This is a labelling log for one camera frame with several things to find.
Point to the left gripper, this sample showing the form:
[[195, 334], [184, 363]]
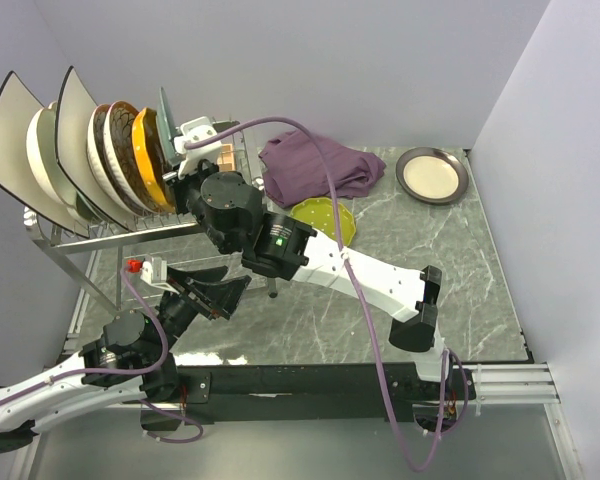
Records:
[[214, 299]]

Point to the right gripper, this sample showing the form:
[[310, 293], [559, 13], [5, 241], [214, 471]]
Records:
[[180, 183]]

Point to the dark green round plate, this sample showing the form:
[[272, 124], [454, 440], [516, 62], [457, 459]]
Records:
[[167, 130]]

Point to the lime green dotted plate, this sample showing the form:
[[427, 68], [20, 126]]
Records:
[[318, 212]]

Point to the purple-rimmed beige plate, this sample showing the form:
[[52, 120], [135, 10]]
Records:
[[432, 176]]

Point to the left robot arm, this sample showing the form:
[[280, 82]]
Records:
[[131, 360]]

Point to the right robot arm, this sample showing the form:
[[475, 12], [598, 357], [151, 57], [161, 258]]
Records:
[[232, 214]]

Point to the steel dish rack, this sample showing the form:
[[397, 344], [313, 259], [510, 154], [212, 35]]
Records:
[[78, 259]]

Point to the wooden cutlery box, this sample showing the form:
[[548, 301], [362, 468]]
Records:
[[226, 159]]

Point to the orange dotted plate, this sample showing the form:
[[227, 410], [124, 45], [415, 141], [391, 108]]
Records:
[[149, 159]]

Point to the brown scale-pattern plate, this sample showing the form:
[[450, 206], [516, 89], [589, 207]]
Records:
[[120, 157]]

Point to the white ribbed brown bowl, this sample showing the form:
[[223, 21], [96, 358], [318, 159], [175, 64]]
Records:
[[98, 162]]

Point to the black base beam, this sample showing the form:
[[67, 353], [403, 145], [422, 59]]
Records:
[[224, 393]]

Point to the purple cloth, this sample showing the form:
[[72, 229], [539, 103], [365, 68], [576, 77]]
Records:
[[296, 169]]

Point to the white round plate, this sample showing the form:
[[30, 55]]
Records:
[[42, 158]]

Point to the large square plate, far left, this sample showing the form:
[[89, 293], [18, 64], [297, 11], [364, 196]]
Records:
[[18, 105]]

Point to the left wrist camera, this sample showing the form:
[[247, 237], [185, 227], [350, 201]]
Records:
[[154, 272]]

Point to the aluminium rail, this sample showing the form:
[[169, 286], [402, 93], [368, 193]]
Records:
[[514, 384]]

